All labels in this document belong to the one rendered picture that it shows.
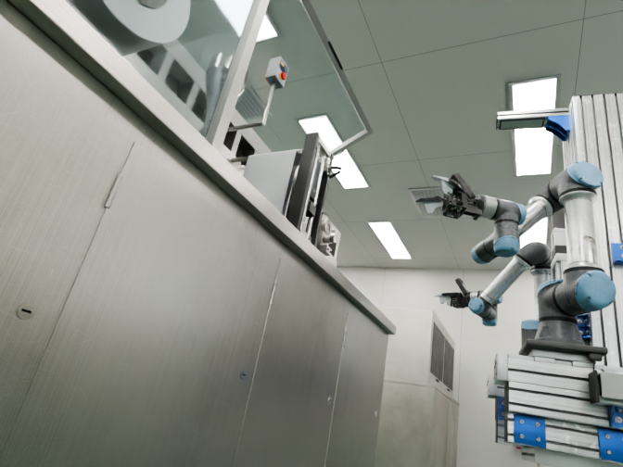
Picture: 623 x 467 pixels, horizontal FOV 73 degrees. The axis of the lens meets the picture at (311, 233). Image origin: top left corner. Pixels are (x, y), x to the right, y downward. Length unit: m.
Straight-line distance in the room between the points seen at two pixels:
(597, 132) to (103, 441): 2.12
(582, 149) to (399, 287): 4.74
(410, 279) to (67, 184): 6.15
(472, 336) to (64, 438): 5.79
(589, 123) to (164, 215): 1.93
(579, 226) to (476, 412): 4.62
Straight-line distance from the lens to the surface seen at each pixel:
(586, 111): 2.33
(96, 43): 0.71
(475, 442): 6.06
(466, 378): 6.13
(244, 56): 1.11
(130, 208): 0.72
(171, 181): 0.79
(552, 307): 1.66
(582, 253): 1.63
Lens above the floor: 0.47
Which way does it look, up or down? 23 degrees up
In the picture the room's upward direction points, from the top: 11 degrees clockwise
